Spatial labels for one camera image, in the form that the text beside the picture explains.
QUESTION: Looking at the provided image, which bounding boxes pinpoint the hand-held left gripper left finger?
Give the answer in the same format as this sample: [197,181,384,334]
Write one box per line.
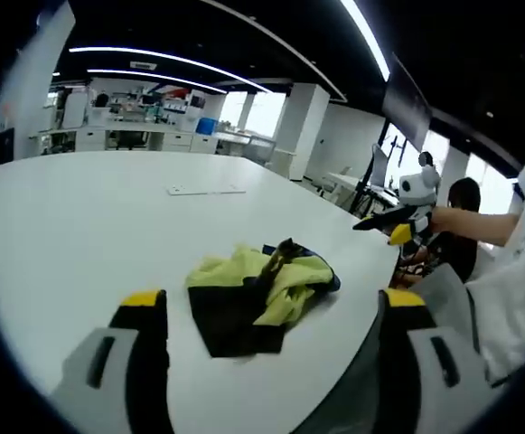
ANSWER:
[49,288,175,434]

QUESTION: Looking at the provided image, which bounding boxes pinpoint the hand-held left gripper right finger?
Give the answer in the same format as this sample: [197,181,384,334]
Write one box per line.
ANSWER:
[377,288,493,434]

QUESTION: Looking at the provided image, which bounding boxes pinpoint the yellow long-sleeved garment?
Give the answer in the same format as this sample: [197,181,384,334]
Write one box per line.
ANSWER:
[184,237,342,359]

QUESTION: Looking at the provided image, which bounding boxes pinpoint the white monitor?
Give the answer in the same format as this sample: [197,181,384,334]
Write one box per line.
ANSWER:
[371,143,392,188]

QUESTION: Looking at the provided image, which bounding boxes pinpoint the white desk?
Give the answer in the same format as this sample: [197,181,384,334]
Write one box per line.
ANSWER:
[324,170,371,208]

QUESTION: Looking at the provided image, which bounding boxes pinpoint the dark hanging ceiling panel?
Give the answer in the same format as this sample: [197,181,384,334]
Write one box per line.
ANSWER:
[382,52,434,142]

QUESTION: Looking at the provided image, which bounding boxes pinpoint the person in white shirt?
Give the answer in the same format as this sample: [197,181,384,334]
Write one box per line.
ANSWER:
[464,135,525,388]

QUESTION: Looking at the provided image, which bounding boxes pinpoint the slim white column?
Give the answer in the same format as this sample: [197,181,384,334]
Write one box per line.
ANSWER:
[272,82,332,181]

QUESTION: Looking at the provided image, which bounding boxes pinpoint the ceiling light strip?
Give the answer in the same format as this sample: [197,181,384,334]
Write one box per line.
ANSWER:
[69,45,273,94]
[87,68,228,96]
[340,0,390,83]

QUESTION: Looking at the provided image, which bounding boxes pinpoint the white workbench cabinets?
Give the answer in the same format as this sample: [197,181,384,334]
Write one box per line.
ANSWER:
[29,120,221,155]

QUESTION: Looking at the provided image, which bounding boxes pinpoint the black box at column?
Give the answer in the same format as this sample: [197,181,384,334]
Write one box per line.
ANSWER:
[0,127,16,166]

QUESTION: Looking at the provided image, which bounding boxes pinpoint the white tall cabinet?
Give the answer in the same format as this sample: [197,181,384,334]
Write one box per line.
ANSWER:
[61,91,88,130]

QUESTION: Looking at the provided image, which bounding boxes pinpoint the wide white column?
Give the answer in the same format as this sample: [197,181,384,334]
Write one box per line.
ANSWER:
[0,0,77,166]

